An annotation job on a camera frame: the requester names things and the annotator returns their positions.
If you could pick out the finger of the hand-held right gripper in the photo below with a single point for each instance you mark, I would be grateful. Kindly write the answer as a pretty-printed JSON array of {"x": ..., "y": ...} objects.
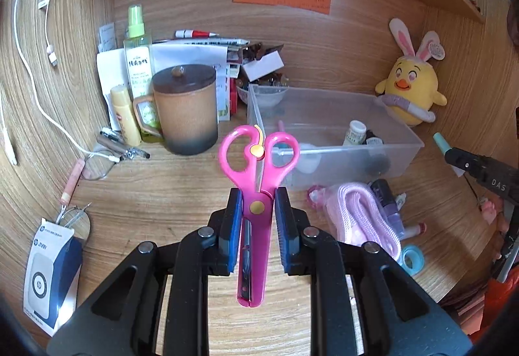
[
  {"x": 509, "y": 250},
  {"x": 440, "y": 141}
]

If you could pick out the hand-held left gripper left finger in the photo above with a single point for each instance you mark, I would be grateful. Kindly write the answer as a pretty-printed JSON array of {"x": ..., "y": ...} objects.
[{"x": 235, "y": 230}]

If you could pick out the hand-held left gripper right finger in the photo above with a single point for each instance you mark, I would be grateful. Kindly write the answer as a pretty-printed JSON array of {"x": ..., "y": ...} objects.
[{"x": 284, "y": 230}]

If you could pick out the pink scissors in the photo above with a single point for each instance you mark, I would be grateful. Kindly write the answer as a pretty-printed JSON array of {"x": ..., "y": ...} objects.
[{"x": 265, "y": 234}]

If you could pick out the white tube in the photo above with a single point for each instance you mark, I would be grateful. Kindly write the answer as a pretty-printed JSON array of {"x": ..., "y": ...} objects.
[{"x": 400, "y": 201}]

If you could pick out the purple bottle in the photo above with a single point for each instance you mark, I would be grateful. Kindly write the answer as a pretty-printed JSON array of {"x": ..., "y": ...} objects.
[{"x": 385, "y": 197}]

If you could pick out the teal tape roll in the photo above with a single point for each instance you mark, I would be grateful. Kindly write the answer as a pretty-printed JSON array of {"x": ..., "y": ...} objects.
[{"x": 411, "y": 259}]

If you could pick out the clear plastic storage box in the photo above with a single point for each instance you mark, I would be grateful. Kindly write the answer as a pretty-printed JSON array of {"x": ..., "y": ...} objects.
[{"x": 324, "y": 112}]

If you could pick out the person's orange clothing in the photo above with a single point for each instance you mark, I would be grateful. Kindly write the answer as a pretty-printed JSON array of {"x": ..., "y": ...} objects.
[{"x": 500, "y": 307}]

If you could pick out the yellow chick plush toy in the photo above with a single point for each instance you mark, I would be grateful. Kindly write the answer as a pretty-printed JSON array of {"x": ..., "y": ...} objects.
[{"x": 411, "y": 84}]

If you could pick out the dark green dropper bottle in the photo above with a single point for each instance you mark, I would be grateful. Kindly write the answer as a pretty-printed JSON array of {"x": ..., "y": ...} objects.
[{"x": 374, "y": 139}]

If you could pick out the white tape roll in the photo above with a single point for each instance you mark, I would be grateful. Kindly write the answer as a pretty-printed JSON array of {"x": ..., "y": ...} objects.
[{"x": 310, "y": 159}]

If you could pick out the white pill bottle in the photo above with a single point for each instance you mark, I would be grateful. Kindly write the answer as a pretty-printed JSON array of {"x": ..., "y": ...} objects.
[{"x": 354, "y": 133}]

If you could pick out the pink-capped tube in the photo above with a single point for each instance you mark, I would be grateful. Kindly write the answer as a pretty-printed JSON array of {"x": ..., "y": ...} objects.
[{"x": 414, "y": 229}]

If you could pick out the brown ceramic mug with lid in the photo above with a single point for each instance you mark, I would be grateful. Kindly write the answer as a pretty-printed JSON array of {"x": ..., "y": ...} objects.
[{"x": 186, "y": 112}]

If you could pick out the white bowl of small items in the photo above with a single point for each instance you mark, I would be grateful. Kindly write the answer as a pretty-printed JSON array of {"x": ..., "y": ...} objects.
[{"x": 267, "y": 96}]

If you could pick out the dark pen with metal clip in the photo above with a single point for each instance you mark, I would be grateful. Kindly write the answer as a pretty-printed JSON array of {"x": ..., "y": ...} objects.
[{"x": 121, "y": 149}]

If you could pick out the black pen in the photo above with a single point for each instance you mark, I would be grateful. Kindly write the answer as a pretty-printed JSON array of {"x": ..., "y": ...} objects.
[{"x": 111, "y": 134}]

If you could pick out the yellow tube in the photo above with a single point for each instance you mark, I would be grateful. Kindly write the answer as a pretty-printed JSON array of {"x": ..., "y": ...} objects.
[{"x": 123, "y": 112}]

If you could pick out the small white box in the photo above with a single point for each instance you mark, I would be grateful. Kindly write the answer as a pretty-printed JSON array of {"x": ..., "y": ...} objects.
[{"x": 263, "y": 64}]

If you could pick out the pink pen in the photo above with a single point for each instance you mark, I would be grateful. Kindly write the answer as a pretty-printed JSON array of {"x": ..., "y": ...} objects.
[{"x": 72, "y": 183}]

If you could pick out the pile of brown beads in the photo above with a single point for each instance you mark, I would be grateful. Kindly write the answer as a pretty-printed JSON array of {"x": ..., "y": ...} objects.
[{"x": 259, "y": 49}]

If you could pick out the stack of papers and booklets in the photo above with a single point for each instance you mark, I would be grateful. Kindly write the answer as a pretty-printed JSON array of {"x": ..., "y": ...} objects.
[{"x": 190, "y": 51}]

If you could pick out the white and blue carton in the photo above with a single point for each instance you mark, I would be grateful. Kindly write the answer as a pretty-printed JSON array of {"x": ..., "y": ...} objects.
[{"x": 48, "y": 279}]

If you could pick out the red and white marker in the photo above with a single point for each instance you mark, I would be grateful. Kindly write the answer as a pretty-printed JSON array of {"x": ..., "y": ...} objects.
[{"x": 196, "y": 33}]

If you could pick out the green spray bottle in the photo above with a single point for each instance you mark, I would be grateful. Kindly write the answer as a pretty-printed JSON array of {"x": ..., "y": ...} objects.
[{"x": 137, "y": 51}]

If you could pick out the white paper packets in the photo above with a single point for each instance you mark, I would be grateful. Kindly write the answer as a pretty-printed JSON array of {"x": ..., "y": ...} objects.
[{"x": 109, "y": 68}]

